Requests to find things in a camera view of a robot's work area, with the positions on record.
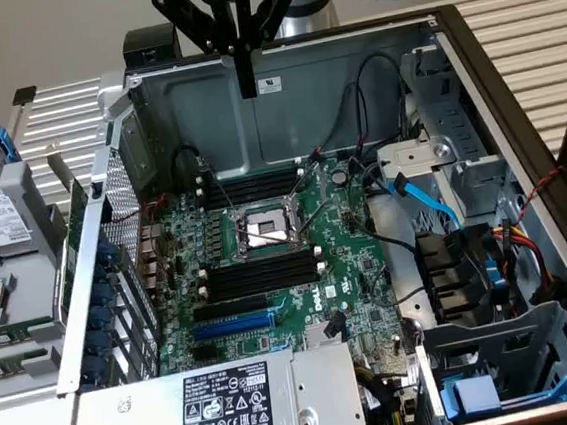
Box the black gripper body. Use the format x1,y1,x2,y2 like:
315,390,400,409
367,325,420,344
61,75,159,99
181,0,283,45

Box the black RAM slot bank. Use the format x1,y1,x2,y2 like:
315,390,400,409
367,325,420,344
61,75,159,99
193,162,309,213
194,243,330,305

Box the white label sticker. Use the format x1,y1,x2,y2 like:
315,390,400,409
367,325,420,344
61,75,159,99
256,75,284,95

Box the grey metal PC case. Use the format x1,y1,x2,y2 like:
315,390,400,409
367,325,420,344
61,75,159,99
20,0,567,425

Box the black box device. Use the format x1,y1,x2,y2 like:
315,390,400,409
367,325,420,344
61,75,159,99
119,22,185,68

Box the thin metal locking lever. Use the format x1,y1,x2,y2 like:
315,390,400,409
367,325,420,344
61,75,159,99
197,154,238,215
287,161,324,198

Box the metal CPU socket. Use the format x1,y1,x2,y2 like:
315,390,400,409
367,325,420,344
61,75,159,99
219,192,314,264

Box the silver metal disk bay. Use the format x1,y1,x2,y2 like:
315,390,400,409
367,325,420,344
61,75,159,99
374,128,516,229

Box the green motherboard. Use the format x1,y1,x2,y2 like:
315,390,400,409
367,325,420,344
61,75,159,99
138,148,419,386

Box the metal rear port block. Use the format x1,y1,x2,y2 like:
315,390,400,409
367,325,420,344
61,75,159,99
133,222,169,293

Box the small black tab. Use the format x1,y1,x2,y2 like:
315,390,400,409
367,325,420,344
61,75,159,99
10,85,39,107

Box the green graphics card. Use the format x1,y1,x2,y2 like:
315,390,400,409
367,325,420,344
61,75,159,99
35,140,101,332

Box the long black expansion slot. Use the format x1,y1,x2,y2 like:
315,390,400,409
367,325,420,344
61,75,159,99
191,293,270,323

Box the blue expansion slot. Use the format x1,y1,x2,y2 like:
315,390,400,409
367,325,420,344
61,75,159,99
191,308,276,341

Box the black plastic fan shroud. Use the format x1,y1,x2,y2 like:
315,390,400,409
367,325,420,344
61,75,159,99
412,224,501,332

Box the silver chipset heatsink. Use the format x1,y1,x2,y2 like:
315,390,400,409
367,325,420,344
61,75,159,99
303,320,350,350

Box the short black expansion slot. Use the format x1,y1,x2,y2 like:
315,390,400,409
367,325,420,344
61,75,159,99
191,343,219,362

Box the blue plastic clip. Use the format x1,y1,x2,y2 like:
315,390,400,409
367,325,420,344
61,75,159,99
485,251,509,299

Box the silver power supply unit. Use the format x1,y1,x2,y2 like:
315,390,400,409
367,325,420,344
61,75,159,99
59,340,370,425

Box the grey metal drive cage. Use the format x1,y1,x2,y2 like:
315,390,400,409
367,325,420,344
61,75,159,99
416,299,567,425

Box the blue plastic drive caddy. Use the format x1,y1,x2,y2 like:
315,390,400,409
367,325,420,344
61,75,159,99
436,340,567,423

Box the thin black wire loop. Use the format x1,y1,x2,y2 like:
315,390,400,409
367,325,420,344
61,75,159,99
307,48,412,163

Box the thin red wire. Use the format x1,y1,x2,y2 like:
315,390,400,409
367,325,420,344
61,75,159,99
109,192,171,225

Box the blue SATA wire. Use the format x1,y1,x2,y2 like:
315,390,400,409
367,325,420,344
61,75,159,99
384,165,465,237

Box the thick black wire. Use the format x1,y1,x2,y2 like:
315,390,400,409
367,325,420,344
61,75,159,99
342,152,419,260

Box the blue plastic disk bracket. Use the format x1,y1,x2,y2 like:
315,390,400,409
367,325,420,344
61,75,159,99
0,119,23,165

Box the black wire plug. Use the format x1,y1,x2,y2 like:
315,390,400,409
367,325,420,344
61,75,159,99
321,310,348,341

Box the red black twisted wire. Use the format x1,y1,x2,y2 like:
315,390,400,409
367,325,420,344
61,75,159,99
507,164,567,227

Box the red yellow power wires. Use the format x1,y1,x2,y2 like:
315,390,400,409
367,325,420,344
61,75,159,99
489,214,559,306

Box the yellow black wire bundle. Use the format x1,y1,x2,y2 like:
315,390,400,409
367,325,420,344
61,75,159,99
353,357,423,425

